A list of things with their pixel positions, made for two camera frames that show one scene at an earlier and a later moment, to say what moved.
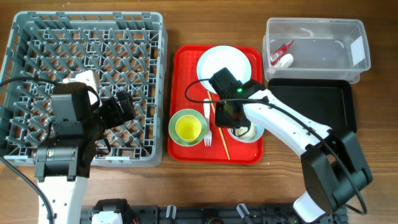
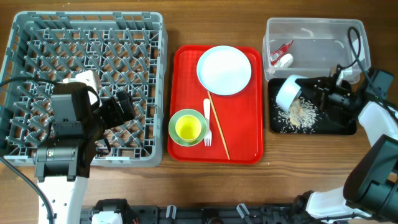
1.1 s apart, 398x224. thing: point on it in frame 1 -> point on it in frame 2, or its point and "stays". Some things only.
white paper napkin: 285,61 stays
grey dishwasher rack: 124,51 stays
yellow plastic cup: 188,128 stays
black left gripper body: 110,116 stays
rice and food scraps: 246,133 -> 301,118
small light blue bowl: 253,132 -> 289,91
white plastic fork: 208,135 stays
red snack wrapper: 275,55 stays
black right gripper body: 222,117 -> 339,96
